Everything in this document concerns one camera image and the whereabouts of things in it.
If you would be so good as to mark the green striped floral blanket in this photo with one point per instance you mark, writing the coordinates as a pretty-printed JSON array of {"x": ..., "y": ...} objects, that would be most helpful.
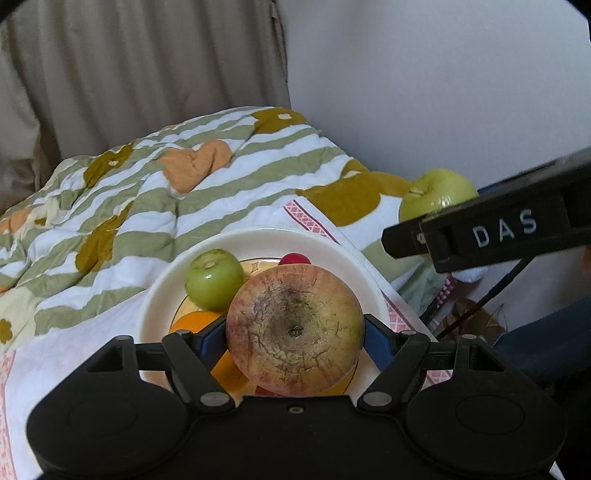
[{"x": 104, "y": 227}]

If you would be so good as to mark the small green apple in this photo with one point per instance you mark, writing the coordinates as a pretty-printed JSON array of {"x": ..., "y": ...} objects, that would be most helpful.
[{"x": 213, "y": 279}]

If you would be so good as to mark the beige curtain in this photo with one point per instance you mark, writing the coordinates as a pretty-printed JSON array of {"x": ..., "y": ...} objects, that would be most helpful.
[{"x": 80, "y": 77}]

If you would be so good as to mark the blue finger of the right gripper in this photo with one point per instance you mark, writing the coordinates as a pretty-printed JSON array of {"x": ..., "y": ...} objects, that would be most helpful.
[{"x": 404, "y": 240}]

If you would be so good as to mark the cherry tomato front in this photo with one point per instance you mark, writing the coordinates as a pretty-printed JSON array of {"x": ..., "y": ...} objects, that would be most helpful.
[{"x": 294, "y": 258}]

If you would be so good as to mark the cream duck bowl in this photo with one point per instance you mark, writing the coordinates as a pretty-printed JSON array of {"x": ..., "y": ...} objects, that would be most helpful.
[{"x": 257, "y": 249}]

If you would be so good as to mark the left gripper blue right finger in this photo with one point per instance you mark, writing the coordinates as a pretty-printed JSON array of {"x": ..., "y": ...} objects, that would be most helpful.
[{"x": 398, "y": 356}]

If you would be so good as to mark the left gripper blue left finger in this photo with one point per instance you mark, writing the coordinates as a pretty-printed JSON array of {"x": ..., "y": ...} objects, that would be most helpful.
[{"x": 191, "y": 357}]

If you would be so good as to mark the large green apple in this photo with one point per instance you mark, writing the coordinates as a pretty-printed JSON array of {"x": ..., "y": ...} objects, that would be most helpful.
[{"x": 436, "y": 190}]

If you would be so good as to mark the large red yellow apple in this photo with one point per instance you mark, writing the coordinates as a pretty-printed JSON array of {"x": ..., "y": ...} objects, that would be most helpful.
[{"x": 295, "y": 330}]

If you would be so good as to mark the cherry tomato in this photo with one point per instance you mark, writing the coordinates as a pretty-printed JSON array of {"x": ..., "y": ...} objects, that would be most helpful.
[
  {"x": 260, "y": 391},
  {"x": 294, "y": 258}
]

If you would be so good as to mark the large orange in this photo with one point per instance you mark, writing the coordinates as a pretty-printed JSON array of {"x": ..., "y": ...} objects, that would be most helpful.
[{"x": 194, "y": 321}]

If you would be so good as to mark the pink floral towel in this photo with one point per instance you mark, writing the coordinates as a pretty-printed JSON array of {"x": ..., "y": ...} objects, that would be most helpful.
[{"x": 35, "y": 368}]

